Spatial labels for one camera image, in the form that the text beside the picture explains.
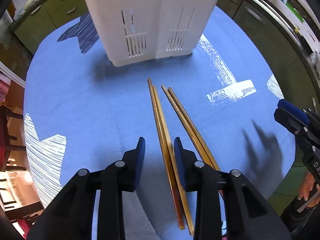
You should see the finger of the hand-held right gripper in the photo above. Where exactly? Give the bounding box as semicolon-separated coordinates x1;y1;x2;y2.
274;99;310;137

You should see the green tray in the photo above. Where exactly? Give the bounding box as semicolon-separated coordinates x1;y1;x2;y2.
285;1;308;24

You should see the red checked apron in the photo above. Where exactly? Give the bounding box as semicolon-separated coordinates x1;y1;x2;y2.
0;72;13;105

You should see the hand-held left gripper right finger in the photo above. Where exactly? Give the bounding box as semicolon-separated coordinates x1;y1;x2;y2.
174;137;292;240

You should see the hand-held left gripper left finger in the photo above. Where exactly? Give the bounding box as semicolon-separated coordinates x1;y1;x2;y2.
27;137;146;240

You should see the brown wooden chopstick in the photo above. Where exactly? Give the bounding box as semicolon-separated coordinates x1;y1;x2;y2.
152;85;195;237
168;87;222;172
161;85;213;165
147;77;186;230

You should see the person's right forearm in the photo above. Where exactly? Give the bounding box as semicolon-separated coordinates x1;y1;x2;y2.
280;197;320;234

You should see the long green base cabinet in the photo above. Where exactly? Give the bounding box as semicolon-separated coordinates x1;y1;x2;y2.
216;0;315;120

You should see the white plastic utensil holder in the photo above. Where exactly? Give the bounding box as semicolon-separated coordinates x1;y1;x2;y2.
77;0;227;67

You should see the person's right hand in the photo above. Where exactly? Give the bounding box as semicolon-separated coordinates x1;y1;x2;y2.
297;171;320;202

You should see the clear plastic bag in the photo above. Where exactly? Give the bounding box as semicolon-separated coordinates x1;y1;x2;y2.
15;0;48;13

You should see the green base cabinet with drawers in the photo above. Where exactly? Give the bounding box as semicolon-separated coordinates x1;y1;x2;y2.
11;0;87;55

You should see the dark wooden chair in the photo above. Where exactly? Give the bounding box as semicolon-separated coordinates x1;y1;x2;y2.
0;105;28;173

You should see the blue printed tablecloth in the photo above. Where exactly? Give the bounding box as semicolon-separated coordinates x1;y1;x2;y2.
23;5;297;240

